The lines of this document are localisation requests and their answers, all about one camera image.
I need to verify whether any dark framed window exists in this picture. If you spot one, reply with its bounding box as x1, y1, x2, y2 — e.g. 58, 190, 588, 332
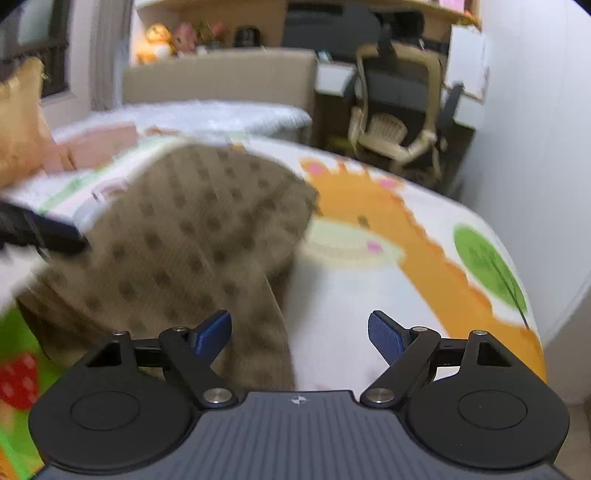
0, 0, 72, 100

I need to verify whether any beige padded headboard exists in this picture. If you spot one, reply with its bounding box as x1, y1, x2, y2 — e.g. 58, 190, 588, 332
122, 48, 317, 112

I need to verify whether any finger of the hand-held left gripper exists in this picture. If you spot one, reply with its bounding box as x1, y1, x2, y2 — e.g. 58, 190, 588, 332
0, 199, 89, 256

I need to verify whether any yellow plush toy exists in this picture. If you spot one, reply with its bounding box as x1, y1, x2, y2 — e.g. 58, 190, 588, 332
136, 23, 171, 64

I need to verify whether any black monitor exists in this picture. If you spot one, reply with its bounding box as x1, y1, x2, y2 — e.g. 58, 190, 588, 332
283, 4, 384, 61

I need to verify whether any potted plant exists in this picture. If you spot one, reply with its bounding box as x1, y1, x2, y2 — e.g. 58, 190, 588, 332
196, 19, 229, 49

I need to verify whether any pink plush toy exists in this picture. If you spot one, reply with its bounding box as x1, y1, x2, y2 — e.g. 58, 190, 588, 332
171, 23, 198, 55

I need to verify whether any printed giraffe blanket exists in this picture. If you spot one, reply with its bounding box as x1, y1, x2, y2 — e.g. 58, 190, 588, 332
0, 129, 548, 480

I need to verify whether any black round appliance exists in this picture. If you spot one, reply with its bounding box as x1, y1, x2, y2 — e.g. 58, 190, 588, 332
233, 27, 262, 48

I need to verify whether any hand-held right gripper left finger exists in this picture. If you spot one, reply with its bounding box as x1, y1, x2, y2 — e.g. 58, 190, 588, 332
85, 310, 238, 409

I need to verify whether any pink gift box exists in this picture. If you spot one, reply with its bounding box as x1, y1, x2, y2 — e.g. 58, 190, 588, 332
44, 121, 138, 174

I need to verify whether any beige mesh office chair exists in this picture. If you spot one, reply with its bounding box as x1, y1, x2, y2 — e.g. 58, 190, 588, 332
344, 11, 465, 185

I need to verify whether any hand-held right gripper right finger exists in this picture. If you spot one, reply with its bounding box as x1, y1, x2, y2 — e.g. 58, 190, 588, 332
360, 310, 513, 409

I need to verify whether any grey curtain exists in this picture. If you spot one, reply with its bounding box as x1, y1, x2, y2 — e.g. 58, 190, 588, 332
90, 0, 134, 112

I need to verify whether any tall white box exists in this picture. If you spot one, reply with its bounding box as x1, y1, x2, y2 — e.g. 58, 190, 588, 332
443, 25, 489, 100

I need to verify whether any light brown dotted garment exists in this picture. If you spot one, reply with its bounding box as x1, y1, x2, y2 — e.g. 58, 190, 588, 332
16, 143, 319, 393

